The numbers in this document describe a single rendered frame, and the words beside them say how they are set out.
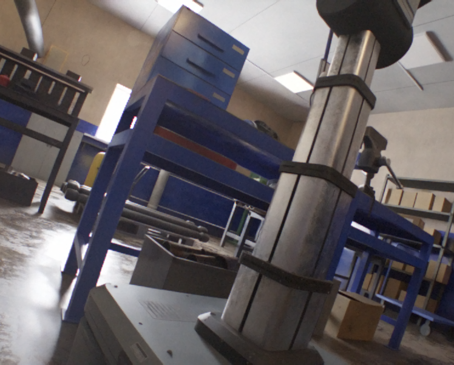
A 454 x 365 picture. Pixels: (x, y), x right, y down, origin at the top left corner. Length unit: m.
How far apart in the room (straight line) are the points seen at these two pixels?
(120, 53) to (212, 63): 5.41
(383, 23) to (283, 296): 0.59
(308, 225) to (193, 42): 1.01
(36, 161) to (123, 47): 2.76
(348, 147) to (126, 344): 0.53
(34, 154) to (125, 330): 5.44
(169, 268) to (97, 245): 0.33
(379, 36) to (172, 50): 0.83
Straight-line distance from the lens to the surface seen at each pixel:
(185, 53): 1.36
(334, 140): 0.61
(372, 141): 1.49
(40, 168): 5.93
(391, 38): 0.80
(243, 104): 7.55
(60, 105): 3.43
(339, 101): 0.64
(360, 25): 0.74
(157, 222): 3.33
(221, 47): 1.42
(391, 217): 1.99
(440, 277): 4.64
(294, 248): 0.56
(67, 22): 6.82
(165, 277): 1.27
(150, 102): 1.07
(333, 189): 0.59
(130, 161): 1.04
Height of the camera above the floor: 0.49
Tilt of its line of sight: 5 degrees up
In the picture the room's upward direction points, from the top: 20 degrees clockwise
